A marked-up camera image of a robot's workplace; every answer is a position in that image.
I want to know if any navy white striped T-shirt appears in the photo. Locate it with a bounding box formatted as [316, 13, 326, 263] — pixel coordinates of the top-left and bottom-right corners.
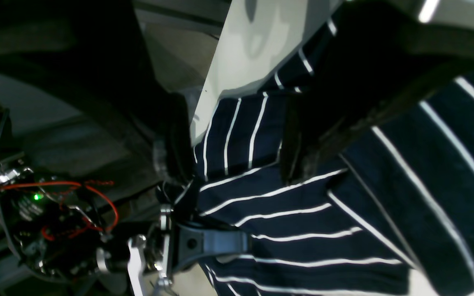
[164, 19, 474, 296]

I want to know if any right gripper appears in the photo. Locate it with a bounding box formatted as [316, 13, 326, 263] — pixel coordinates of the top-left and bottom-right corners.
[95, 206, 250, 296]

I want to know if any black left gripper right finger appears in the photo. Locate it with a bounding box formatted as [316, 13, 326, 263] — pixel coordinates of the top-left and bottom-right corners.
[280, 0, 474, 184]

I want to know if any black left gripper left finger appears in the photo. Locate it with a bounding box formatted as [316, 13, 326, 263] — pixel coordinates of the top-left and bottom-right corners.
[0, 0, 194, 185]

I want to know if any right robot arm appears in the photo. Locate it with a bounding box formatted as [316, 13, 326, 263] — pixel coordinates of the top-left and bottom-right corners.
[0, 0, 474, 296]

